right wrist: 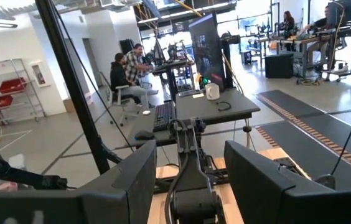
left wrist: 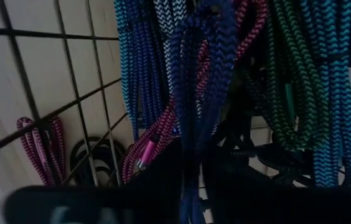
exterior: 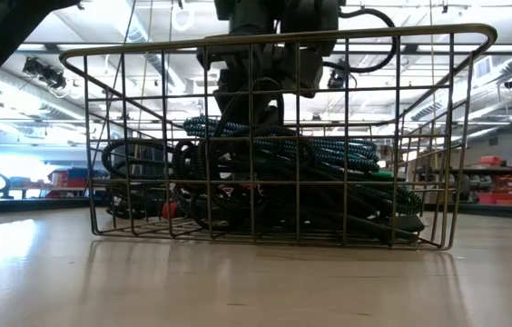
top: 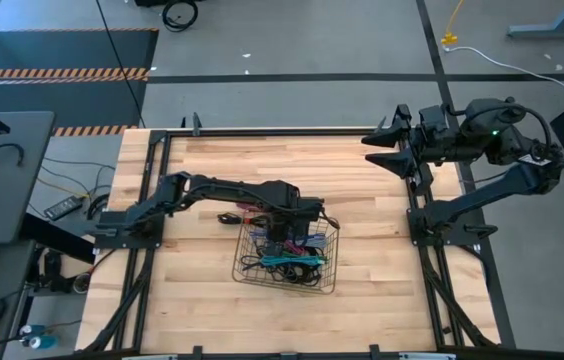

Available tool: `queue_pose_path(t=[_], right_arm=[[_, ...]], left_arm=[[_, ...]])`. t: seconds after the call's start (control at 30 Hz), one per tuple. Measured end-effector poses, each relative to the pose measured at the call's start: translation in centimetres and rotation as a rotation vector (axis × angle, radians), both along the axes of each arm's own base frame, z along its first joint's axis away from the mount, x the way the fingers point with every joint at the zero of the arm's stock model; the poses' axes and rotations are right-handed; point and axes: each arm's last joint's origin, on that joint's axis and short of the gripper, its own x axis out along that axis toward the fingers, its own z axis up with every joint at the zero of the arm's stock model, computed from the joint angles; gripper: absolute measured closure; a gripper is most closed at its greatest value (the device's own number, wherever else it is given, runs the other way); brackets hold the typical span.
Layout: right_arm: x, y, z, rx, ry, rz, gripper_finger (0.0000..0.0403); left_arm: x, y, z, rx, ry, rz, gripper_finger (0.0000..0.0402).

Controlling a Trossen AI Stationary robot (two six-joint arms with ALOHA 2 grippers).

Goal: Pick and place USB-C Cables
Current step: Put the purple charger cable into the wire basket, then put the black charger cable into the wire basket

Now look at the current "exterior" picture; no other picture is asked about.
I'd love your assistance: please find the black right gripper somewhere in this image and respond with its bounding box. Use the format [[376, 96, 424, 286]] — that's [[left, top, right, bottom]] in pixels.
[[195, 42, 338, 128]]

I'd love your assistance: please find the teal braided USB-C cable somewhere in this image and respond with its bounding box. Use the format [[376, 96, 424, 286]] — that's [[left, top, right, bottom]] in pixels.
[[182, 115, 380, 160]]

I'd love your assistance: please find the black cable with white tie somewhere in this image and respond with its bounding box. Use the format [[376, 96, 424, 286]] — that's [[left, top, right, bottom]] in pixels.
[[172, 140, 248, 233]]

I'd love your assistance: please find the black cable with red tie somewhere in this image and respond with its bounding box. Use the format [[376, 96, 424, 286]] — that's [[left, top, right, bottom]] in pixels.
[[160, 181, 257, 233]]

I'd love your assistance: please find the metal wire basket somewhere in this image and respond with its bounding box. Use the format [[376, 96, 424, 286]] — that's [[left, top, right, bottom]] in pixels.
[[58, 22, 499, 253]]

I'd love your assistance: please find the black looped thin cable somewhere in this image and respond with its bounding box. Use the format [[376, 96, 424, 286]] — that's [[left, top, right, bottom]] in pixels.
[[282, 199, 428, 242]]

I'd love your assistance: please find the green braided USB-C cable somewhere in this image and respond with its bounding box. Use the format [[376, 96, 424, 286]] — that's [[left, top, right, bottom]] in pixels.
[[310, 170, 425, 218]]

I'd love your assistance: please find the black ceiling fixture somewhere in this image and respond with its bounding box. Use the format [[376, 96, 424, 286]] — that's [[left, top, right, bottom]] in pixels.
[[22, 56, 67, 91]]

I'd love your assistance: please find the black overhead camera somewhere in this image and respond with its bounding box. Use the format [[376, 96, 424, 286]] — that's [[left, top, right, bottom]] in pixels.
[[327, 67, 348, 91]]

